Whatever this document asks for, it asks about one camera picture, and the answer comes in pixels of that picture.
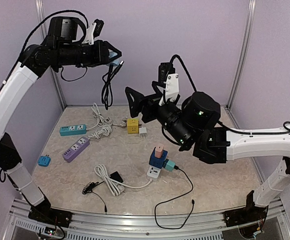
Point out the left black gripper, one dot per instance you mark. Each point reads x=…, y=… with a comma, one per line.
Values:
x=101, y=54

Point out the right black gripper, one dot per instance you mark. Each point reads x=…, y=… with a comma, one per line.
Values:
x=150, y=100

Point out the pink plug adapter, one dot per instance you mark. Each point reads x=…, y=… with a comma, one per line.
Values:
x=159, y=150

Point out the dark blue cube socket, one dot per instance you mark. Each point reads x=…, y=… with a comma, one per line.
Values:
x=158, y=162

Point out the teal plug adapter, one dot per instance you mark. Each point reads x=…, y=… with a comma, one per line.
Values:
x=169, y=165

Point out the white power strip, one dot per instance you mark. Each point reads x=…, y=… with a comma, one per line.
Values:
x=153, y=173

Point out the light blue plug adapter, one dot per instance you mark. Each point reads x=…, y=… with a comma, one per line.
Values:
x=114, y=57

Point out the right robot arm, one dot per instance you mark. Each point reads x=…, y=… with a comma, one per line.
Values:
x=196, y=126

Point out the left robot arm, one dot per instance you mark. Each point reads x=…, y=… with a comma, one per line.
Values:
x=70, y=41

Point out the white plug adapter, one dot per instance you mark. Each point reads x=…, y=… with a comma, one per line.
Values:
x=142, y=132

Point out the yellow cube socket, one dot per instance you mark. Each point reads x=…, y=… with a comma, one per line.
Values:
x=132, y=126

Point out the purple power strip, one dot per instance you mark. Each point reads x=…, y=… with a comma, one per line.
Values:
x=71, y=153

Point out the teal power strip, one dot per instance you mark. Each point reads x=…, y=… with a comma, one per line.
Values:
x=72, y=130

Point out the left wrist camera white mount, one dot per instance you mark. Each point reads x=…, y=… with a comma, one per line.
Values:
x=93, y=31

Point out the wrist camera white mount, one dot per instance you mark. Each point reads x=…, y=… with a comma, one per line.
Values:
x=93, y=31
x=168, y=79

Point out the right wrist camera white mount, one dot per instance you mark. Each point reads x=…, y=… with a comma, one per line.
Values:
x=168, y=79

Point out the left aluminium corner post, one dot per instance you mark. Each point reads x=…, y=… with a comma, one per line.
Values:
x=43, y=31

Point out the aluminium corner post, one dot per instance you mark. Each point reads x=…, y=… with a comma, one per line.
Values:
x=243, y=53
x=43, y=31

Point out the black power adapter with cable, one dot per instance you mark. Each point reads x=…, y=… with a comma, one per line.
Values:
x=88, y=189

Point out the right aluminium corner post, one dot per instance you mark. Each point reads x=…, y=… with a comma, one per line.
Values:
x=243, y=53

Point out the aluminium front rail frame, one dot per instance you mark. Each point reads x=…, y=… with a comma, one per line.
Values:
x=87, y=224

